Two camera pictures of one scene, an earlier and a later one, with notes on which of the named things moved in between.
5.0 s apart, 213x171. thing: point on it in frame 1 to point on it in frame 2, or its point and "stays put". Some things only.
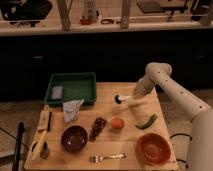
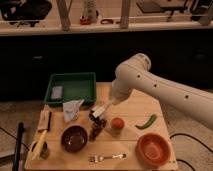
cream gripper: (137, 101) to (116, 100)
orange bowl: (153, 149) stays put
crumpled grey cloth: (71, 109) stays put
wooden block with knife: (45, 120) stays put
